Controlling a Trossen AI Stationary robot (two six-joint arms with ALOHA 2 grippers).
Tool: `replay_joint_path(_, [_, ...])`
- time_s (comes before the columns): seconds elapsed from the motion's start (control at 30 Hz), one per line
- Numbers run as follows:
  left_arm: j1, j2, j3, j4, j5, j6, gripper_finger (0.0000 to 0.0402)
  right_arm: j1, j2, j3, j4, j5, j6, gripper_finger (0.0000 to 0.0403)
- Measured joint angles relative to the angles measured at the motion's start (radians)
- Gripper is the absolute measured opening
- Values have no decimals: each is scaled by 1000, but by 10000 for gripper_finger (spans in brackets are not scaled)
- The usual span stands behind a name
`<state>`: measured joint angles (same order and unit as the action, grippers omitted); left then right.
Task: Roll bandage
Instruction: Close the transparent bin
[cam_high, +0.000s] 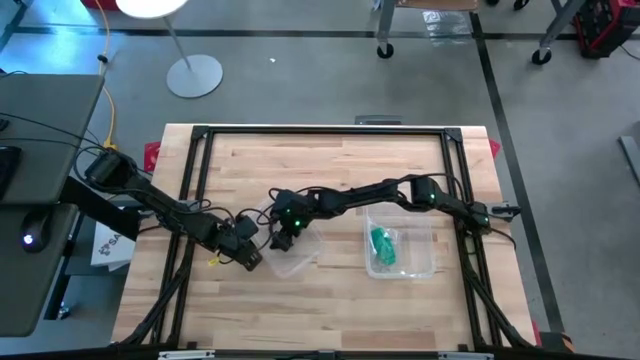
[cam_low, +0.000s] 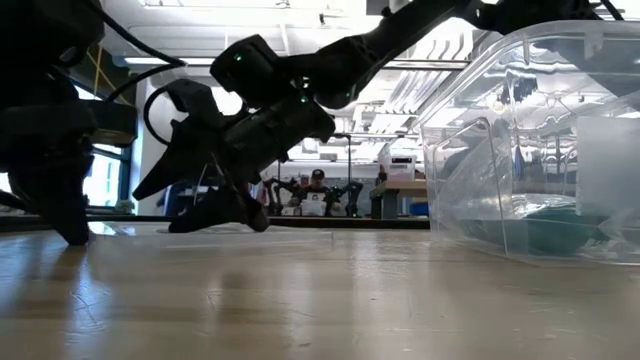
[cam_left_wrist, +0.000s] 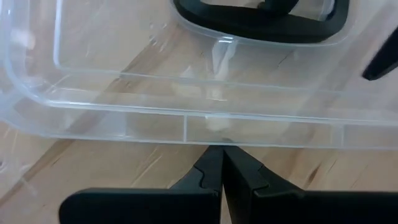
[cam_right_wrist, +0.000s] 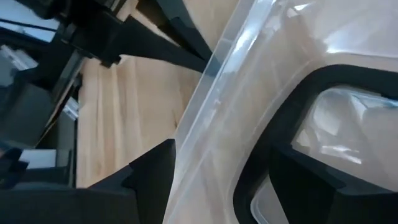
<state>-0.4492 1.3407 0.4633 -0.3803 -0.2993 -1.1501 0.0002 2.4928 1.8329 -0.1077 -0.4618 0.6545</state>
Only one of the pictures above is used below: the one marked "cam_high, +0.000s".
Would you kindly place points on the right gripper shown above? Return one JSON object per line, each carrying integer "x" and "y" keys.
{"x": 287, "y": 237}

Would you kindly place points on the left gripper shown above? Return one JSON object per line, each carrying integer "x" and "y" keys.
{"x": 242, "y": 252}

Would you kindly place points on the clear plastic container lid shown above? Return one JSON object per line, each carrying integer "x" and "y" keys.
{"x": 305, "y": 260}

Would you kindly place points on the green elastic bandage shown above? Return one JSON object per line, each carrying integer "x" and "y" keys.
{"x": 384, "y": 247}

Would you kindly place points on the clear plastic container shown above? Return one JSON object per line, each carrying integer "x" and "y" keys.
{"x": 425, "y": 220}

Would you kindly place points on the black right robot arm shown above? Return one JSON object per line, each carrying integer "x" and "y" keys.
{"x": 375, "y": 192}

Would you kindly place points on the red table corner pad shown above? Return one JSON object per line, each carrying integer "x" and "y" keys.
{"x": 151, "y": 155}
{"x": 495, "y": 148}

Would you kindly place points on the white floor lamp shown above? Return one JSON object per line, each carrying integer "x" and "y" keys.
{"x": 195, "y": 75}

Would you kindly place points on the black computer mouse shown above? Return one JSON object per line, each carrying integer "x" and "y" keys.
{"x": 34, "y": 232}

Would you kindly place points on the grey cart leg with caster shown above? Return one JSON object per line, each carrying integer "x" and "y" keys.
{"x": 385, "y": 50}
{"x": 541, "y": 55}

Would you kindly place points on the light grey desk panel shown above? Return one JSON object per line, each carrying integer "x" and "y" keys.
{"x": 50, "y": 100}

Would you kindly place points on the black keyboard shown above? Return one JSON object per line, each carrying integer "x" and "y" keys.
{"x": 7, "y": 170}

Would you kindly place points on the clear plastic sheet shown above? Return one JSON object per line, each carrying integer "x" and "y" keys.
{"x": 447, "y": 25}

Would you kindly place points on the red box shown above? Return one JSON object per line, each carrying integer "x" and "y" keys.
{"x": 92, "y": 4}

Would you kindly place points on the black caster wheel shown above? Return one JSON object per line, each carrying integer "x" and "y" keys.
{"x": 521, "y": 4}

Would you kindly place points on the grey metal bar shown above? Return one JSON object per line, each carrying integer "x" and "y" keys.
{"x": 631, "y": 155}

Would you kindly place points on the red plastic crate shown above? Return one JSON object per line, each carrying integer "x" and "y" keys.
{"x": 607, "y": 25}

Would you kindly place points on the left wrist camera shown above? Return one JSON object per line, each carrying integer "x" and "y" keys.
{"x": 247, "y": 226}

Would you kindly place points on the silver metal bracket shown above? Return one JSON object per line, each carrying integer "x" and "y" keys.
{"x": 185, "y": 355}
{"x": 465, "y": 356}

